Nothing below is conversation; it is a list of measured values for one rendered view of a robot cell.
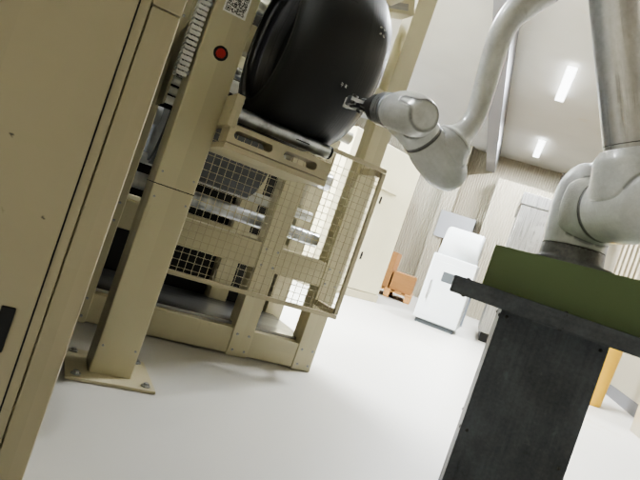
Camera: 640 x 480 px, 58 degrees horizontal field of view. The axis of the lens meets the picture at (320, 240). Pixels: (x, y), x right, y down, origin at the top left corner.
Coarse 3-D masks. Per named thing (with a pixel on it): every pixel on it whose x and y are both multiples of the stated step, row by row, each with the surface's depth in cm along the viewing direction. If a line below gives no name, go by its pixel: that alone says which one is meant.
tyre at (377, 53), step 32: (288, 0) 211; (320, 0) 170; (352, 0) 174; (384, 0) 186; (256, 32) 210; (288, 32) 220; (320, 32) 168; (352, 32) 172; (256, 64) 219; (288, 64) 171; (320, 64) 170; (352, 64) 174; (384, 64) 181; (256, 96) 186; (288, 96) 175; (320, 96) 176; (320, 128) 184
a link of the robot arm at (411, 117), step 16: (400, 96) 135; (416, 96) 132; (384, 112) 139; (400, 112) 133; (416, 112) 130; (432, 112) 131; (400, 128) 135; (416, 128) 132; (432, 128) 133; (416, 144) 138
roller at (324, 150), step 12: (240, 120) 176; (252, 120) 177; (264, 120) 179; (264, 132) 181; (276, 132) 181; (288, 132) 183; (300, 144) 185; (312, 144) 187; (324, 144) 189; (324, 156) 190
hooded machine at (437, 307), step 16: (448, 240) 731; (464, 240) 727; (480, 240) 725; (448, 256) 717; (464, 256) 719; (480, 256) 757; (432, 272) 720; (448, 272) 715; (464, 272) 709; (432, 288) 719; (448, 288) 713; (416, 304) 724; (432, 304) 717; (448, 304) 711; (464, 304) 706; (416, 320) 725; (432, 320) 715; (448, 320) 710
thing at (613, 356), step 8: (608, 352) 498; (616, 352) 500; (608, 360) 499; (616, 360) 503; (608, 368) 500; (616, 368) 510; (600, 376) 500; (608, 376) 502; (600, 384) 501; (608, 384) 505; (600, 392) 502; (592, 400) 501; (600, 400) 505
